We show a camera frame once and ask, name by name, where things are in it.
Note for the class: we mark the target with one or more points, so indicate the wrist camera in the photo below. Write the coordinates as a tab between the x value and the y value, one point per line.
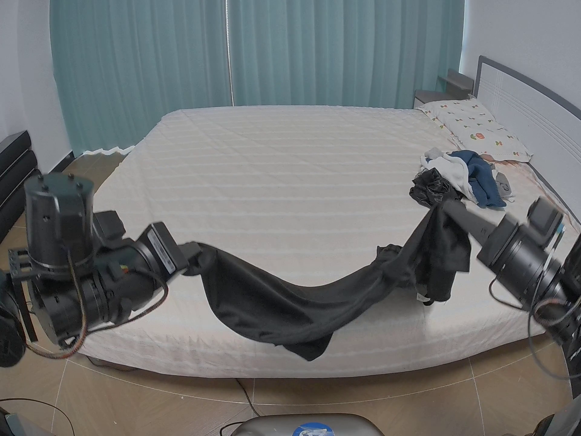
544	218
109	227

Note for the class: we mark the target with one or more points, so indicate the black chest of drawers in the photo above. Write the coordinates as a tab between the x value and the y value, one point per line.
13	166

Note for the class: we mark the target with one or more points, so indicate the black T-shirt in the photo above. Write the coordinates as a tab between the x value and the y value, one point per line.
281	307

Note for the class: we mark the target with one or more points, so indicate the white garment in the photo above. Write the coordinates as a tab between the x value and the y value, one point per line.
454	173

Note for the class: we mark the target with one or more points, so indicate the dark blue garment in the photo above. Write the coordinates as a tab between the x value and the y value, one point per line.
483	184

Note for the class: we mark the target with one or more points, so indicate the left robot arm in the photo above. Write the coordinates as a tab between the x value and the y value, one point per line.
59	216

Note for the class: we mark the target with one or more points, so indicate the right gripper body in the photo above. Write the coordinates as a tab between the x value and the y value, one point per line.
522	261

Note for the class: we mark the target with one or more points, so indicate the white printed pillow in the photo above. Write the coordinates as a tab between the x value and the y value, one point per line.
476	130

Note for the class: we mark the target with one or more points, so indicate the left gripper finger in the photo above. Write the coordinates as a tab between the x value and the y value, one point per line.
190	252

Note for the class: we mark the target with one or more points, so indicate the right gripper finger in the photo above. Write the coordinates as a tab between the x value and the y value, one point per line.
476	227

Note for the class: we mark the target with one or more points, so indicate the grey bedside table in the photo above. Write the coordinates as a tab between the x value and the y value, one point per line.
426	97

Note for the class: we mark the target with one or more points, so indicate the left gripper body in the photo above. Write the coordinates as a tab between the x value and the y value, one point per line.
136	270

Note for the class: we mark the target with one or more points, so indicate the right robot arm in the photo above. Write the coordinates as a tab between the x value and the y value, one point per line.
567	289

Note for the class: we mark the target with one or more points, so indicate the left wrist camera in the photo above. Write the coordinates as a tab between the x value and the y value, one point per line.
109	227

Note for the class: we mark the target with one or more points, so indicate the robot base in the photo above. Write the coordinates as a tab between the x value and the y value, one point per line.
272	427

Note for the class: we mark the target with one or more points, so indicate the black lace garment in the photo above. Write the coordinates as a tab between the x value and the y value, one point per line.
431	186

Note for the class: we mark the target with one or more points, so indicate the bed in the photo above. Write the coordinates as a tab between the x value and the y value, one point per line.
272	175

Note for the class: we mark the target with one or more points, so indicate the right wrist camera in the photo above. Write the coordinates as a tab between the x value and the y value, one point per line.
544	218

